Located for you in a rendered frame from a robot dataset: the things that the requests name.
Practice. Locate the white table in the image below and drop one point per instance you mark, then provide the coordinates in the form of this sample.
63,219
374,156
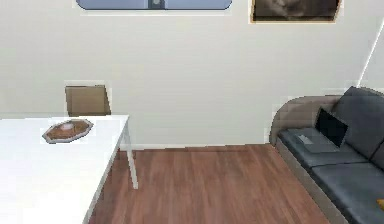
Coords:
43,173

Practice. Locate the grey open laptop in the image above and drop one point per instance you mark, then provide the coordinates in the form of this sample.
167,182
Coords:
328,131

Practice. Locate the small yellow object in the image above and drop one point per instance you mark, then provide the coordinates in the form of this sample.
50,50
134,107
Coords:
381,203

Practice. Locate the brown plate with grey rim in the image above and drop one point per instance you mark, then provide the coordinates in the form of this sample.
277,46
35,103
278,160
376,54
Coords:
68,130

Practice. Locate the blue window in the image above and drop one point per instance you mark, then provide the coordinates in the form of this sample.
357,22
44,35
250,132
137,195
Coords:
116,3

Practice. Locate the grey sofa with dark cushions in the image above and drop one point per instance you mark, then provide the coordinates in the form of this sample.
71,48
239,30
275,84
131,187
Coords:
353,173

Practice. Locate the brown wooden chair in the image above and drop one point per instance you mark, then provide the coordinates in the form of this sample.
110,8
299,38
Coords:
87,101

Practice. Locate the dark framed wall picture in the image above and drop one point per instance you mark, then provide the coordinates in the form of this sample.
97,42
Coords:
295,9

